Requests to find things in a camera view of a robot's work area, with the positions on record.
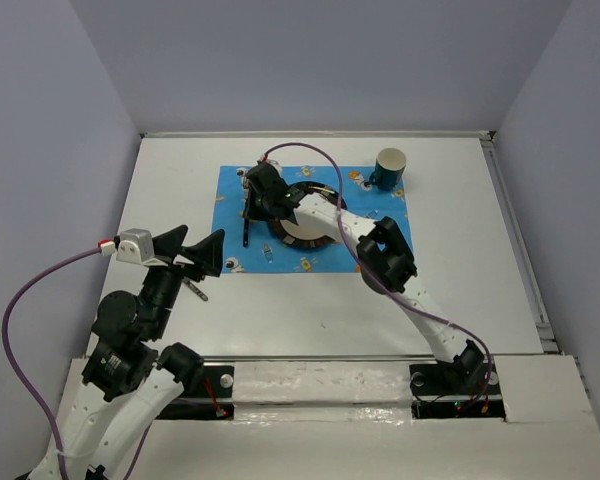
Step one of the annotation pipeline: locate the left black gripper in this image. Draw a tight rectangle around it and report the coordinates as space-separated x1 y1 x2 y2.
142 222 227 336

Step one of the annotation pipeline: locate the metal fork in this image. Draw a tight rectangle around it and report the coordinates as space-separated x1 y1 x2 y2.
242 177 251 248

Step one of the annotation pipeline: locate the metal spoon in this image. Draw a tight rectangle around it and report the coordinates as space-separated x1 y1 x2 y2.
185 281 209 302

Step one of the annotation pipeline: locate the black rimmed dinner plate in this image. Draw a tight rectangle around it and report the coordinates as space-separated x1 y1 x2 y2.
267 181 338 251

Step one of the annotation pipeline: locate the blue space-print cloth napkin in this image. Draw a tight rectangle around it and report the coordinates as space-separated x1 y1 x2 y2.
212 162 417 289

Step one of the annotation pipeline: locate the dark green mug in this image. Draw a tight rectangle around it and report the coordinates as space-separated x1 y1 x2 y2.
369 147 407 191

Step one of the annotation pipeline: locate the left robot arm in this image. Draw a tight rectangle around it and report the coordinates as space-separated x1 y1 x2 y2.
2 225 227 479

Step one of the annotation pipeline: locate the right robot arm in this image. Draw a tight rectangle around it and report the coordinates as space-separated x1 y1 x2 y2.
242 160 493 399

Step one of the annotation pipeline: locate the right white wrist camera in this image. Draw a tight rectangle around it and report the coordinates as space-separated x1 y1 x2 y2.
257 154 283 172

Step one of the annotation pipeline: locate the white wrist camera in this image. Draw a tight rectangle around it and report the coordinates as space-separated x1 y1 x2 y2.
257 154 283 172
98 228 156 266

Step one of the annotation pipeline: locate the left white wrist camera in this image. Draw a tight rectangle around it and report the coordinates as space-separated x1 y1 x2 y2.
98 228 156 266

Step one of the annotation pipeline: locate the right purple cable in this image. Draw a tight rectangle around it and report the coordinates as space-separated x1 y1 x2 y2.
259 142 494 401

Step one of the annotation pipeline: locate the purple cable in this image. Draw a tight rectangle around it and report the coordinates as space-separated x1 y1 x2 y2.
2 244 151 480
259 142 494 401

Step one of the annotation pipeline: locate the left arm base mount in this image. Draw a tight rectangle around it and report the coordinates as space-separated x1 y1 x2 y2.
157 363 235 421

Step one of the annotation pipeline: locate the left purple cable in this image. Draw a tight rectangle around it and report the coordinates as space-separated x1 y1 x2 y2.
2 244 151 480

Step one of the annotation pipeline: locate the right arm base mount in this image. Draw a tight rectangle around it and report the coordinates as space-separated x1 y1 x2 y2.
409 363 506 420

